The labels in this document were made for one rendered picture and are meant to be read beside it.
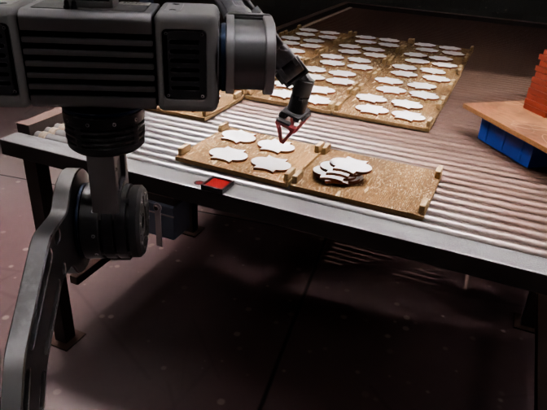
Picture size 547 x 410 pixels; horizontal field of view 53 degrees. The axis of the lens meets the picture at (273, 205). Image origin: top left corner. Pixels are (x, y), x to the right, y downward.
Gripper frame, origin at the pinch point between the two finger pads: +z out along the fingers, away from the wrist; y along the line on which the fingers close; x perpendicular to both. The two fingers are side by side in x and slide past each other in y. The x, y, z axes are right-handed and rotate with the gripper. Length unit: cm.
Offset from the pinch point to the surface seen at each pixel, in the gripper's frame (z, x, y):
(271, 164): 11.1, -1.9, 2.1
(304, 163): 10.3, 6.5, -6.8
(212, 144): 18.5, -27.1, -5.8
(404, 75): 12, 13, -142
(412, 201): 1.0, 43.4, 3.7
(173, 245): 125, -62, -64
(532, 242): -5, 77, 8
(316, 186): 7.6, 15.7, 8.5
